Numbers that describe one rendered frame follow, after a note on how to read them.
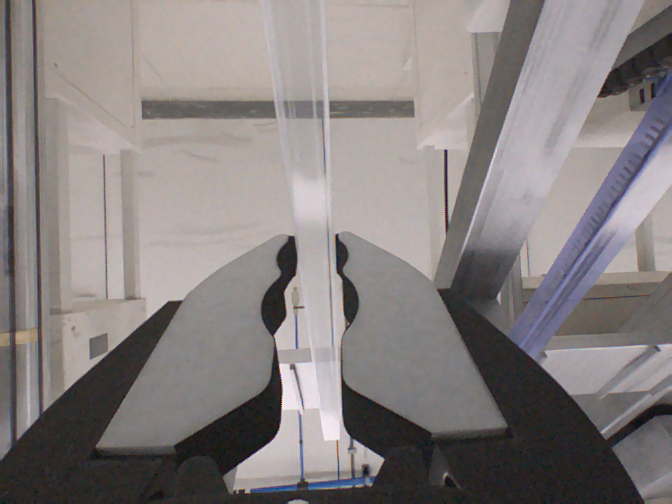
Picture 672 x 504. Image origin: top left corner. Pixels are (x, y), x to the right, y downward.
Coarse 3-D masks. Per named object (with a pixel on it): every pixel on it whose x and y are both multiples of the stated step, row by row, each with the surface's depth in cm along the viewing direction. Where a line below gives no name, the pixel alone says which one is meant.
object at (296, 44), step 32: (288, 0) 7; (320, 0) 7; (288, 32) 8; (320, 32) 8; (288, 64) 8; (320, 64) 8; (288, 96) 9; (320, 96) 9; (288, 128) 9; (320, 128) 9; (288, 160) 10; (320, 160) 10; (288, 192) 11; (320, 192) 11; (320, 224) 12; (320, 256) 13; (320, 288) 14; (320, 320) 16; (320, 352) 18; (320, 384) 20; (320, 416) 24
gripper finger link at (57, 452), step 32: (160, 320) 8; (128, 352) 7; (96, 384) 7; (128, 384) 7; (64, 416) 6; (96, 416) 6; (32, 448) 6; (64, 448) 5; (0, 480) 5; (32, 480) 5; (64, 480) 5; (96, 480) 5; (128, 480) 5; (160, 480) 5
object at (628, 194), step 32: (640, 128) 11; (640, 160) 11; (608, 192) 12; (640, 192) 11; (608, 224) 12; (640, 224) 12; (576, 256) 14; (608, 256) 13; (544, 288) 16; (576, 288) 15; (544, 320) 16
